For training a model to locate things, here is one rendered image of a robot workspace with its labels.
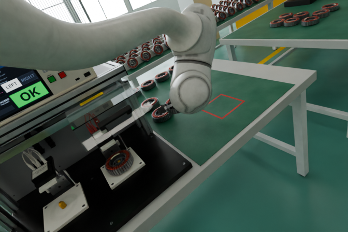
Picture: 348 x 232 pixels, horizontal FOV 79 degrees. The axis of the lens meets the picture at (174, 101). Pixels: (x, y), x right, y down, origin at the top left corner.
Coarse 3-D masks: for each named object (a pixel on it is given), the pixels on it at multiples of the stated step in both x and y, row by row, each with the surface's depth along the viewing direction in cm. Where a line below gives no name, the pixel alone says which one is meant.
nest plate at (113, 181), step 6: (132, 150) 92; (138, 156) 87; (138, 162) 84; (102, 168) 88; (132, 168) 82; (138, 168) 82; (108, 174) 84; (126, 174) 81; (132, 174) 81; (108, 180) 81; (114, 180) 80; (120, 180) 79; (114, 186) 78
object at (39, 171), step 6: (42, 162) 86; (48, 162) 80; (36, 168) 83; (42, 168) 77; (48, 168) 76; (54, 168) 81; (36, 174) 76; (42, 174) 75; (48, 174) 76; (54, 174) 77; (36, 180) 74; (42, 180) 75; (48, 180) 76; (54, 180) 76; (36, 186) 74; (42, 186) 75; (48, 186) 74
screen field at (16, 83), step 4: (28, 72) 72; (32, 72) 73; (20, 76) 71; (24, 76) 72; (28, 76) 72; (32, 76) 73; (36, 76) 73; (12, 80) 70; (16, 80) 71; (20, 80) 71; (24, 80) 72; (28, 80) 73; (32, 80) 73; (4, 84) 69; (8, 84) 70; (12, 84) 70; (16, 84) 71; (20, 84) 72; (4, 88) 69; (8, 88) 70; (12, 88) 71; (16, 88) 71
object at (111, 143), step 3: (108, 138) 85; (111, 138) 85; (105, 141) 84; (108, 141) 85; (111, 141) 85; (114, 141) 84; (99, 144) 83; (102, 144) 84; (105, 144) 84; (108, 144) 84; (111, 144) 84; (99, 147) 84; (102, 147) 84; (105, 147) 83; (108, 147) 83; (102, 150) 82
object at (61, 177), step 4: (60, 172) 88; (64, 172) 90; (56, 176) 87; (60, 176) 86; (64, 176) 87; (60, 180) 86; (64, 180) 87; (68, 180) 89; (56, 184) 86; (60, 184) 86; (64, 184) 87; (68, 184) 88; (48, 188) 84; (52, 188) 85; (56, 188) 86; (60, 188) 87; (52, 192) 85; (56, 192) 86
